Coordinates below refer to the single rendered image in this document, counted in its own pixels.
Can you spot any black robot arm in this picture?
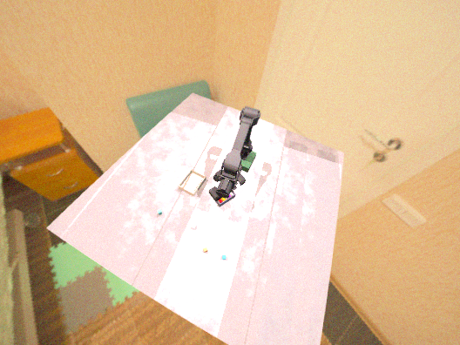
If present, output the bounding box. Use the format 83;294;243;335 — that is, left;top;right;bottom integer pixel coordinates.
213;107;261;198

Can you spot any beige shallow tray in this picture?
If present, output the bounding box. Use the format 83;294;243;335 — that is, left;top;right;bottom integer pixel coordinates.
178;169;206;197

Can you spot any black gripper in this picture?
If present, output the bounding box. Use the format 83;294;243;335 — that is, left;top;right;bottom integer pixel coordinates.
209;174;246;201

